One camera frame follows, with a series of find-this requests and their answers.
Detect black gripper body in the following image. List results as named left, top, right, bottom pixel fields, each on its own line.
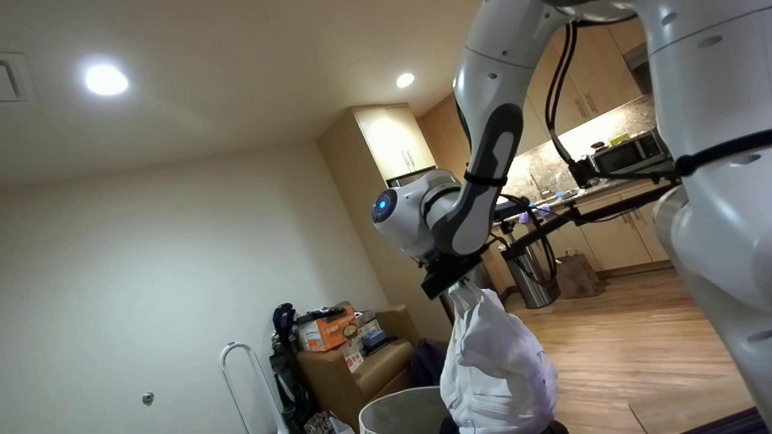
left=431, top=272, right=484, bottom=303

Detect white pair of shorts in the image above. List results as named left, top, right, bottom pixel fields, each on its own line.
left=437, top=279, right=563, bottom=434

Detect orange cardboard box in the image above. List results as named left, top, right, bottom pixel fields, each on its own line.
left=296, top=308, right=361, bottom=355

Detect brown paper bag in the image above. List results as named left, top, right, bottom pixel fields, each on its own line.
left=554, top=251, right=609, bottom=302

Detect small purple object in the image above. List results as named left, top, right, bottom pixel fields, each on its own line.
left=516, top=203, right=558, bottom=226

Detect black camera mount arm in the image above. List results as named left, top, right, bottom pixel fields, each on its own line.
left=491, top=179, right=684, bottom=261

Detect light wood kitchen wall cabinets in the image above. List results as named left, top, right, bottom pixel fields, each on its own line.
left=418, top=15, right=670, bottom=188

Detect dark blue backpack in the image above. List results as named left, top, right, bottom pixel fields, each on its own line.
left=409, top=336, right=451, bottom=389

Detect white ceiling vent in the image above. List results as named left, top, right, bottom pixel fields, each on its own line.
left=0, top=51, right=38, bottom=106

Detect black stereo camera bar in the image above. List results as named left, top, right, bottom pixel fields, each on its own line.
left=491, top=195, right=533, bottom=224

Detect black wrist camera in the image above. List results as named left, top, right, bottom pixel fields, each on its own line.
left=418, top=253, right=488, bottom=302

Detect large brown cardboard box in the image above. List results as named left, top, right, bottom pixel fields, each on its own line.
left=296, top=308, right=419, bottom=429

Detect silver microwave oven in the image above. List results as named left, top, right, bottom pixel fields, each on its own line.
left=589, top=127, right=674, bottom=182

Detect black bag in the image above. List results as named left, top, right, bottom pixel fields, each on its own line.
left=269, top=302, right=322, bottom=434

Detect light wood kitchen base cabinets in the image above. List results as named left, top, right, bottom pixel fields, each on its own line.
left=480, top=203, right=674, bottom=297

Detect steel trash can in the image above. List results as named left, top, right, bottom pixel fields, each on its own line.
left=505, top=231, right=563, bottom=311

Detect crumpled white plastic bag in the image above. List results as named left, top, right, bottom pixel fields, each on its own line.
left=304, top=409, right=357, bottom=434

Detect cardboard box with white label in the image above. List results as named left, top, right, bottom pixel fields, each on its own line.
left=343, top=315, right=390, bottom=376

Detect large round ceiling light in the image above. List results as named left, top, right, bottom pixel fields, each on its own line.
left=79, top=55, right=135, bottom=101

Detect dark rug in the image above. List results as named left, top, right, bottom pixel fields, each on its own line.
left=684, top=408, right=768, bottom=434

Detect light wood fridge cabinet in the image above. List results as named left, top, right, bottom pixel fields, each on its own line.
left=351, top=104, right=441, bottom=184

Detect stainless steel refrigerator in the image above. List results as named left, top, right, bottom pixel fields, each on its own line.
left=389, top=166, right=495, bottom=324

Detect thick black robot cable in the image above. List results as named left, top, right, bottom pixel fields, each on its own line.
left=544, top=20, right=684, bottom=190

